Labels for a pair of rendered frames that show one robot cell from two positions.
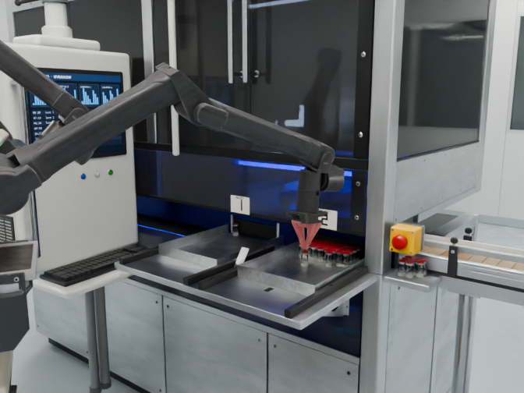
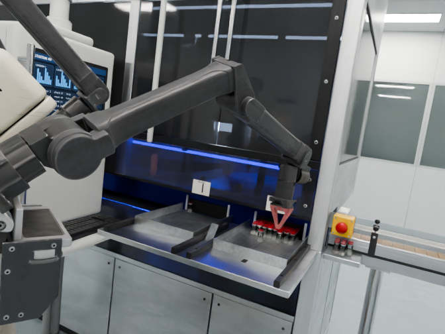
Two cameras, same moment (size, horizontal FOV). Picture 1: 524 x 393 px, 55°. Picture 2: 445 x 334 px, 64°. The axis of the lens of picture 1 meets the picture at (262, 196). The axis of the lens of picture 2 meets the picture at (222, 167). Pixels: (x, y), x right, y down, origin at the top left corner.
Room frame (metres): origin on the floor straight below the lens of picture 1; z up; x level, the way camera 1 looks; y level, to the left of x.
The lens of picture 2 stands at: (0.23, 0.33, 1.31)
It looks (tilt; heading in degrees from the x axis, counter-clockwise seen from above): 7 degrees down; 347
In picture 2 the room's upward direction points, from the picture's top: 8 degrees clockwise
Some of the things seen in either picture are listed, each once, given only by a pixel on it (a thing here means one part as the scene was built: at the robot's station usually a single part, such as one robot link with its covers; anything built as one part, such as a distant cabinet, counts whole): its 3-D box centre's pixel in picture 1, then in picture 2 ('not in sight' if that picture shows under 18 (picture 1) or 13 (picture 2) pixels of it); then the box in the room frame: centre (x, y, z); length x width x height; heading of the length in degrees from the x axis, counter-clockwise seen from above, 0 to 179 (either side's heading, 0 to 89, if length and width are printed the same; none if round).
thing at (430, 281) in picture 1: (415, 277); (343, 255); (1.39, -0.44, 0.87); 0.14 x 0.13 x 0.02; 142
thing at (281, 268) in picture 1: (308, 264); (265, 240); (1.42, -0.14, 0.90); 0.34 x 0.26 x 0.04; 142
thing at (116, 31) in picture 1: (107, 68); (87, 63); (2.16, 0.65, 1.51); 0.49 x 0.01 x 0.59; 52
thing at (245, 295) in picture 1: (249, 267); (214, 240); (1.47, 0.04, 0.87); 0.70 x 0.48 x 0.02; 52
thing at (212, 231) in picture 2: (230, 262); (204, 235); (1.40, 0.09, 0.91); 0.14 x 0.03 x 0.06; 141
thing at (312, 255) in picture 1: (323, 255); (272, 233); (1.49, -0.19, 0.91); 0.18 x 0.02 x 0.05; 52
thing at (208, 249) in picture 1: (223, 244); (187, 219); (1.63, 0.13, 0.90); 0.34 x 0.26 x 0.04; 142
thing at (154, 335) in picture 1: (229, 288); (160, 252); (2.40, 0.16, 0.44); 2.06 x 1.00 x 0.88; 52
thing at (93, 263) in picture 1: (103, 262); (77, 227); (1.68, 0.56, 0.82); 0.40 x 0.14 x 0.02; 146
